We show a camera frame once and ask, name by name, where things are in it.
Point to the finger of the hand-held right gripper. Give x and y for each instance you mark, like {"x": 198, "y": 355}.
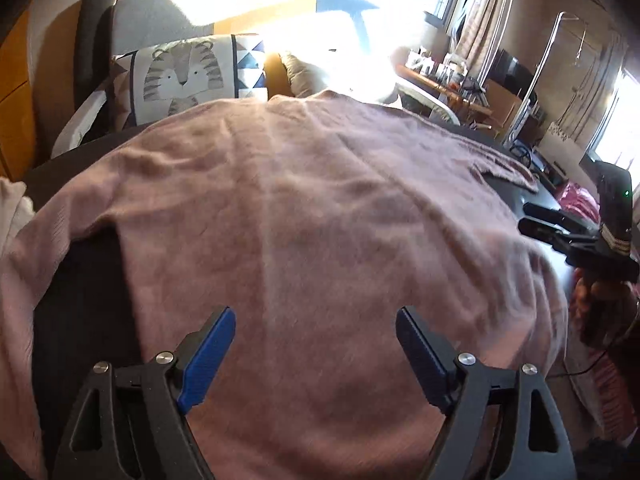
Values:
{"x": 550, "y": 236}
{"x": 555, "y": 217}

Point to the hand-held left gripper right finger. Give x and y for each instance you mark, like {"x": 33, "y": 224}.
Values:
{"x": 422, "y": 360}

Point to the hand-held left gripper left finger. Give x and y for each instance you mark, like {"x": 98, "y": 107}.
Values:
{"x": 207, "y": 360}

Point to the pink knitted sweater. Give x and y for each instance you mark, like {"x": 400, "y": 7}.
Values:
{"x": 300, "y": 220}

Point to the metal clothes rack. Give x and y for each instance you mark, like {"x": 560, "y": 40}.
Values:
{"x": 537, "y": 70}

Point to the person's right hand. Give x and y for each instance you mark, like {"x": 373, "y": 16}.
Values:
{"x": 580, "y": 305}

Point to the white flowered board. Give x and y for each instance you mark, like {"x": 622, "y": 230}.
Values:
{"x": 557, "y": 140}

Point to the black television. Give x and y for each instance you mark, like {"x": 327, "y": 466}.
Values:
{"x": 510, "y": 72}

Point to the cluttered wooden side table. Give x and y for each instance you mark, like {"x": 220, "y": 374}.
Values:
{"x": 440, "y": 67}

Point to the beige patterned curtain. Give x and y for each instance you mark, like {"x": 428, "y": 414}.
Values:
{"x": 487, "y": 10}

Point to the white folded knitted sweater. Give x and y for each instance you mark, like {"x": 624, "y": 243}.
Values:
{"x": 12, "y": 210}

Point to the tiger print cushion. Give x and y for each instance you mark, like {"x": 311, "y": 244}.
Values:
{"x": 180, "y": 77}

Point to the grey deer print cushion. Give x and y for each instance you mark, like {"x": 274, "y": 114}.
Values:
{"x": 300, "y": 75}

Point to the wooden wardrobe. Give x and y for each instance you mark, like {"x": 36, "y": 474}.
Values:
{"x": 15, "y": 95}

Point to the grey yellow blue sofa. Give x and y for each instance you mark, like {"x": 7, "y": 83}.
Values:
{"x": 145, "y": 17}

